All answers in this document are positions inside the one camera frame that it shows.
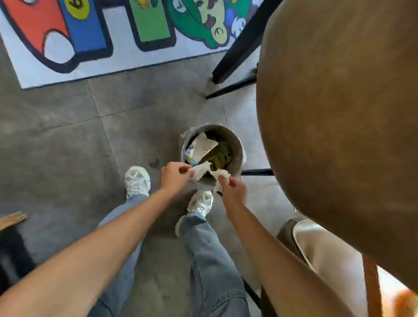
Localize crushed white paper cup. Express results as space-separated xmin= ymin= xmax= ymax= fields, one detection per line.
xmin=184 ymin=132 xmax=219 ymax=165

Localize person's right forearm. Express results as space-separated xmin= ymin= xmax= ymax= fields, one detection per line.
xmin=225 ymin=204 xmax=355 ymax=317

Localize person's right hand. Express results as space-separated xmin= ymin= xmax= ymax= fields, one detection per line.
xmin=217 ymin=175 xmax=248 ymax=213

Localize person's white sneaker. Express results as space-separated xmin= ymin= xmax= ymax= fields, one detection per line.
xmin=124 ymin=165 xmax=152 ymax=200
xmin=175 ymin=190 xmax=215 ymax=237

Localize person's left white sneaker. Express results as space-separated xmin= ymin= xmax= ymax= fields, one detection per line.
xmin=124 ymin=165 xmax=152 ymax=200

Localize person's left hand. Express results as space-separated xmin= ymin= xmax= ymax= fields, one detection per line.
xmin=159 ymin=162 xmax=195 ymax=198

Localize person's left forearm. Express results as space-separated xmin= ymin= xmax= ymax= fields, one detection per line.
xmin=0 ymin=191 xmax=179 ymax=317

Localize black stand with wooden top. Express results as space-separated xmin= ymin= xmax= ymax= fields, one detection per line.
xmin=0 ymin=211 xmax=37 ymax=294

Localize person's right white sneaker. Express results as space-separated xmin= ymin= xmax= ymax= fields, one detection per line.
xmin=175 ymin=190 xmax=215 ymax=237

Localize colourful cartoon game rug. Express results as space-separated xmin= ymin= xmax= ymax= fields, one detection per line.
xmin=0 ymin=0 xmax=265 ymax=90

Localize round metal trash bin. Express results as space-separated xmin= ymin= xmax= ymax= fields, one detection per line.
xmin=180 ymin=123 xmax=248 ymax=189

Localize person's blue jeans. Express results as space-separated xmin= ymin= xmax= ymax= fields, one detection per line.
xmin=88 ymin=192 xmax=250 ymax=317

